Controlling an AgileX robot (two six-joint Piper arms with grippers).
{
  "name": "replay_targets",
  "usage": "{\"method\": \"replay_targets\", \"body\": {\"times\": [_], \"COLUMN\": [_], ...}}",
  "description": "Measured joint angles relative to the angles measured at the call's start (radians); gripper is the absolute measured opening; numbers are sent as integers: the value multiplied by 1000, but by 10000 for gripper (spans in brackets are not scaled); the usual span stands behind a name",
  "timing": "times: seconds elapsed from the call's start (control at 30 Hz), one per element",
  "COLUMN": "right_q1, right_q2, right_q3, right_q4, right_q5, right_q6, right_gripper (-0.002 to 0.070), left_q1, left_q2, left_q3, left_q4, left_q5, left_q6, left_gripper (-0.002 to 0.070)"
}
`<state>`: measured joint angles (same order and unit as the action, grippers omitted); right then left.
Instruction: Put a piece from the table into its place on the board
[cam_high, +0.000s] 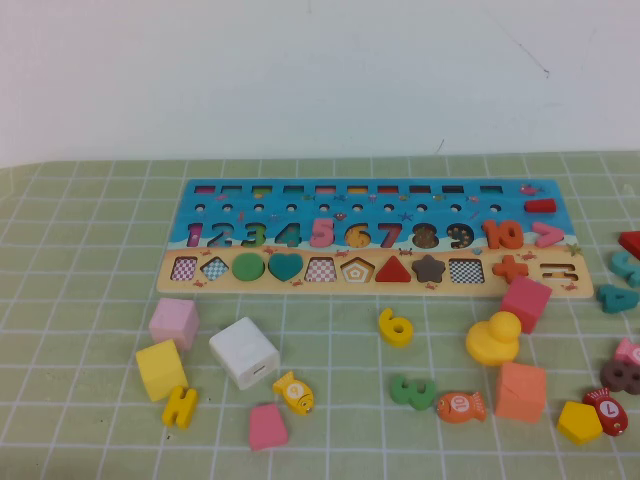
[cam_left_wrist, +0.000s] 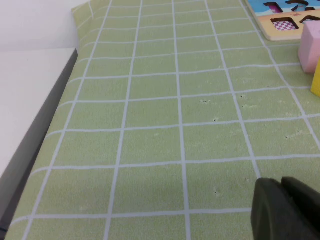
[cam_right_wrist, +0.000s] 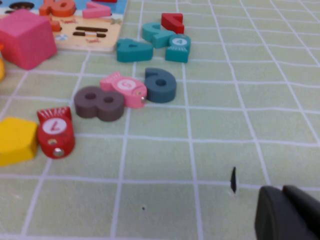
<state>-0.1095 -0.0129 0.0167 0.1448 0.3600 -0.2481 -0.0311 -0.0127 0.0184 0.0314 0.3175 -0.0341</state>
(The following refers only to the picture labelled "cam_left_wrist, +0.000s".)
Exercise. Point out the wooden number shape puzzle board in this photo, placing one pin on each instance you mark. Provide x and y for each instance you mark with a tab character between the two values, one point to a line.
275	32

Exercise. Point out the yellow wooden cube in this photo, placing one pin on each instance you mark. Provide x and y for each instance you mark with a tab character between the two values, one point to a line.
316	80

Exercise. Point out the green grid tablecloth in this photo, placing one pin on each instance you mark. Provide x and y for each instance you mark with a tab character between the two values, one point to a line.
175	125

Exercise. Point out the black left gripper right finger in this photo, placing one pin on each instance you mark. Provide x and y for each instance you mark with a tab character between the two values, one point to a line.
305	197

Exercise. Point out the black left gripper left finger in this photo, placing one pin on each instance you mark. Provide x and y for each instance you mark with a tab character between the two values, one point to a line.
270	215

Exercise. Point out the pale pink wooden cube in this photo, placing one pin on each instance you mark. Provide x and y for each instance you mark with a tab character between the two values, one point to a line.
310	47

